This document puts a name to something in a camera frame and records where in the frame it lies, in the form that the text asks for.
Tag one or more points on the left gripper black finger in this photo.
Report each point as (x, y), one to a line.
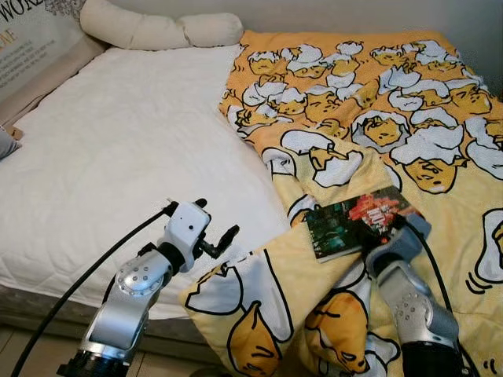
(200, 203)
(229, 236)

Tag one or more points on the dark red green book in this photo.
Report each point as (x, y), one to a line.
(346, 228)

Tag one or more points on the grey Little Bear pillow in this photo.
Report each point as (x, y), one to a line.
(8, 145)

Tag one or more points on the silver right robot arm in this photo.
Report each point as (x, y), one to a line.
(416, 306)

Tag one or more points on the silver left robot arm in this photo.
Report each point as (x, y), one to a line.
(126, 306)

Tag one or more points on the white quilted mattress pad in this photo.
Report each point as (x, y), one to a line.
(118, 157)

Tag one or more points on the grey bed base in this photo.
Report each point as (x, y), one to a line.
(39, 308)

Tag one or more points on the yellow cartoon egg blanket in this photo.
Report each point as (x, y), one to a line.
(354, 102)

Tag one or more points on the cream long bolster pillow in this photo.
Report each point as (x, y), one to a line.
(141, 27)

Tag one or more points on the printed white headboard cushion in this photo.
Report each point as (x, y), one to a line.
(31, 47)

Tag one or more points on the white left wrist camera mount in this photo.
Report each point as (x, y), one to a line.
(187, 228)

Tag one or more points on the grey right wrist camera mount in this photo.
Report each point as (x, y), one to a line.
(413, 236)

